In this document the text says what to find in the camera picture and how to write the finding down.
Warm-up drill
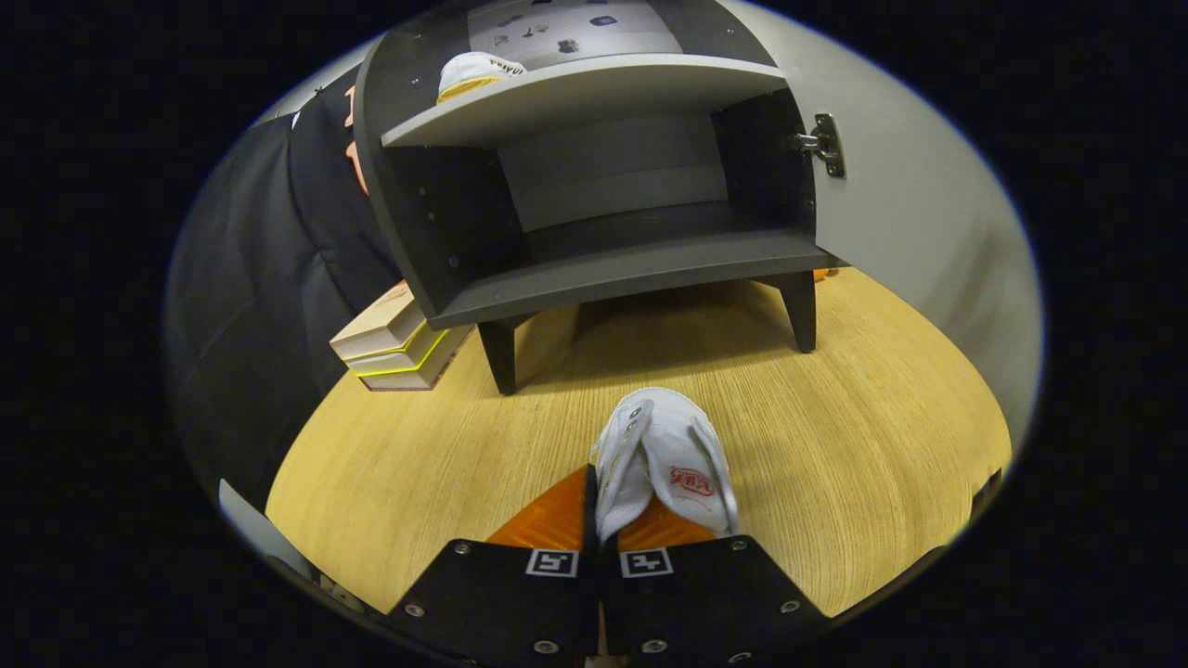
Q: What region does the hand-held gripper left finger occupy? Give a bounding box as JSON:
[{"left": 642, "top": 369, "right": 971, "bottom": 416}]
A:
[{"left": 385, "top": 464, "right": 604, "bottom": 668}]

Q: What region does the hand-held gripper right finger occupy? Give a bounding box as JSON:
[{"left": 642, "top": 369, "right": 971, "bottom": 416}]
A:
[{"left": 599, "top": 496, "right": 832, "bottom": 668}]

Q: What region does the white canvas shoe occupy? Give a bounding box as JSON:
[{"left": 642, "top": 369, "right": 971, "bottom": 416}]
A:
[
  {"left": 436, "top": 51, "right": 528, "bottom": 105},
  {"left": 589, "top": 387, "right": 741, "bottom": 544}
]

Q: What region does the dark grey shoe cabinet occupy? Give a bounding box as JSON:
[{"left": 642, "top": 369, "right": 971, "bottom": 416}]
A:
[{"left": 351, "top": 0, "right": 836, "bottom": 397}]

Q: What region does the metal door hinge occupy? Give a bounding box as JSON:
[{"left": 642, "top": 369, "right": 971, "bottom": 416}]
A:
[{"left": 791, "top": 112, "right": 847, "bottom": 180}]

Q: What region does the thick pale book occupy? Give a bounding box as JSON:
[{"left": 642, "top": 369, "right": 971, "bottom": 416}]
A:
[{"left": 360, "top": 325, "right": 476, "bottom": 392}]

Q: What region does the yellow edged book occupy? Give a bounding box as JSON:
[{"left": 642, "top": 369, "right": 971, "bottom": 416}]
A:
[{"left": 346, "top": 323, "right": 453, "bottom": 378}]

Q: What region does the beige cover book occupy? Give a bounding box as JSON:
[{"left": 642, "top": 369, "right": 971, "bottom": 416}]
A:
[{"left": 329, "top": 281, "right": 428, "bottom": 362}]

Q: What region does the black backdrop cloth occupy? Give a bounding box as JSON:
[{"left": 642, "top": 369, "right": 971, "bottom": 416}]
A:
[{"left": 165, "top": 65, "right": 405, "bottom": 511}]

